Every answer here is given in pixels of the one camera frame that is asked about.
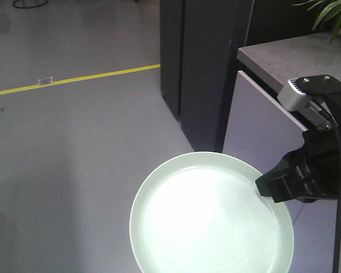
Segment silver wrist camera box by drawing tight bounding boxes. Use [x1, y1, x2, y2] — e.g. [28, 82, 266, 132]
[277, 78, 331, 130]

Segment yellow floor tape line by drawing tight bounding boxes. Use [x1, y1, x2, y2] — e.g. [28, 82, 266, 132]
[0, 64, 161, 96]

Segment green potted plant leaves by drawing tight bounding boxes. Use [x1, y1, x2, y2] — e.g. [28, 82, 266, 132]
[292, 0, 341, 44]

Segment black camera cable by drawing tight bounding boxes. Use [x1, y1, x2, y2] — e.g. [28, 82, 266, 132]
[318, 92, 341, 273]

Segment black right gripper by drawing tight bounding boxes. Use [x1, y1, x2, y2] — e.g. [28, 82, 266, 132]
[255, 92, 341, 203]

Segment dark cabinet column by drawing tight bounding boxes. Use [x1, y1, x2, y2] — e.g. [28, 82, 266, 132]
[160, 1, 254, 152]

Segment light green round plate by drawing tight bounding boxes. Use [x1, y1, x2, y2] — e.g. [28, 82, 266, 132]
[129, 152, 294, 272]

